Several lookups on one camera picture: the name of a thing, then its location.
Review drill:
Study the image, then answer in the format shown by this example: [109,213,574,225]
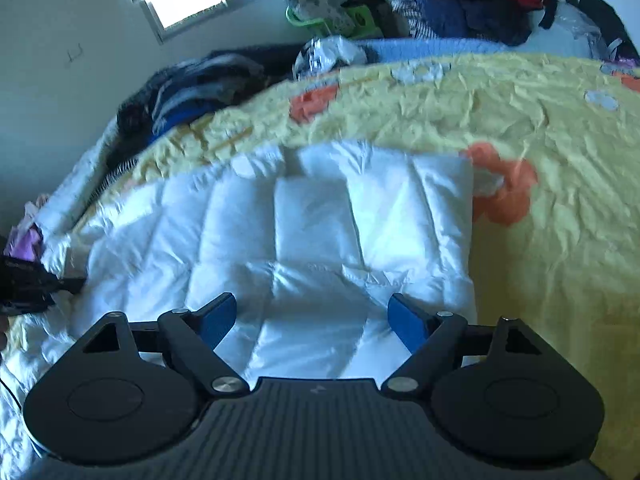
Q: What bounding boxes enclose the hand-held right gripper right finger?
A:
[380,294,544,396]

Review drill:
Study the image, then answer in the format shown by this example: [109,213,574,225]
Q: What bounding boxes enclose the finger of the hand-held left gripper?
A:
[40,271,87,307]

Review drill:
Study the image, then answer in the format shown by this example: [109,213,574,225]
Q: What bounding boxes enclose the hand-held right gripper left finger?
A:
[80,292,251,399]

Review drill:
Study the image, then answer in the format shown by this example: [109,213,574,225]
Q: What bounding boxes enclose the white puffer jacket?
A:
[50,141,478,381]

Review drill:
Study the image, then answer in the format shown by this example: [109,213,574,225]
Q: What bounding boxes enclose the dark striped clothes pile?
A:
[116,49,303,142]

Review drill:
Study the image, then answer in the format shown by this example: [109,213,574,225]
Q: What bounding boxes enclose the purple cloth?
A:
[4,224,47,263]

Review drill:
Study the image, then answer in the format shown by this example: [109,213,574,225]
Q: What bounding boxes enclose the white bed sheet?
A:
[27,122,143,233]

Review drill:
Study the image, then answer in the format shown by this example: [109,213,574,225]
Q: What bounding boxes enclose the yellow floral blanket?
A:
[10,52,640,411]

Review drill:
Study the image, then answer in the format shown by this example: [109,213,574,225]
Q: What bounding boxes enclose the light blue cloth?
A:
[359,37,522,67]

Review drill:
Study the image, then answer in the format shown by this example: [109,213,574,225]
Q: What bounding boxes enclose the silver foil bag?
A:
[294,35,372,80]

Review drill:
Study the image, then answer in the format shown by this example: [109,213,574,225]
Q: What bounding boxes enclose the navy garment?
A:
[414,0,533,47]

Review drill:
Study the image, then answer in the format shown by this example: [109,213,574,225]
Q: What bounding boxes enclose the clear plastic bag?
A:
[549,4,617,57]

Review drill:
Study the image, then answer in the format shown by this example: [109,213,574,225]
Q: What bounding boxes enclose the black garment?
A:
[576,0,640,60]

